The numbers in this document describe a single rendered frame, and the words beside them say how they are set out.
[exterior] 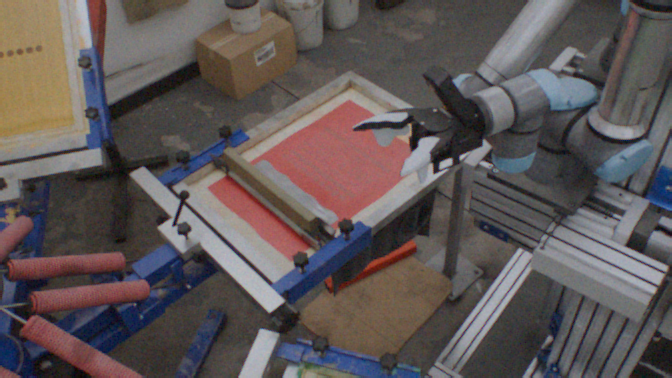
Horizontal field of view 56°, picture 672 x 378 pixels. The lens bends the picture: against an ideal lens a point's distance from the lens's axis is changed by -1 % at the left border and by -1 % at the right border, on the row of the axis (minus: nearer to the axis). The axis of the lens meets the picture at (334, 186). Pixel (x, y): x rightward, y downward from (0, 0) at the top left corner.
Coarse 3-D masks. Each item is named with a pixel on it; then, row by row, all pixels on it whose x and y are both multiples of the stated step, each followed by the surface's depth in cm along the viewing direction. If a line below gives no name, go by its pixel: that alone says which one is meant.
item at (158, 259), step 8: (160, 248) 170; (168, 248) 170; (152, 256) 169; (160, 256) 168; (168, 256) 168; (176, 256) 168; (192, 256) 173; (136, 264) 167; (144, 264) 167; (152, 264) 167; (160, 264) 167; (168, 264) 168; (184, 264) 172; (136, 272) 165; (144, 272) 165; (152, 272) 165; (160, 272) 167; (168, 272) 169; (152, 280) 167; (160, 280) 169
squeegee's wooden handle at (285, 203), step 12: (228, 156) 192; (240, 156) 191; (228, 168) 197; (240, 168) 190; (252, 168) 187; (252, 180) 187; (264, 180) 184; (264, 192) 185; (276, 192) 180; (276, 204) 183; (288, 204) 177; (300, 204) 176; (288, 216) 181; (300, 216) 174; (312, 216) 173; (300, 228) 179; (312, 228) 174
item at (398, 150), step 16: (368, 144) 208; (400, 144) 207; (400, 160) 202; (384, 176) 197; (400, 176) 197; (320, 192) 194; (368, 192) 193; (384, 192) 192; (336, 208) 189; (352, 208) 188; (256, 224) 186; (272, 224) 186; (336, 224) 184; (272, 240) 182; (288, 240) 181; (304, 240) 181; (320, 240) 181; (288, 256) 177
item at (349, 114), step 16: (336, 112) 220; (352, 112) 220; (368, 112) 219; (304, 128) 215; (320, 128) 215; (352, 128) 214; (288, 144) 210; (256, 160) 205; (272, 160) 205; (288, 176) 199; (304, 176) 199; (224, 192) 196; (240, 192) 196; (240, 208) 191; (256, 208) 190
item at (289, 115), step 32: (320, 96) 221; (384, 96) 219; (256, 128) 211; (224, 160) 204; (448, 160) 195; (192, 192) 192; (416, 192) 187; (224, 224) 182; (384, 224) 183; (256, 256) 173
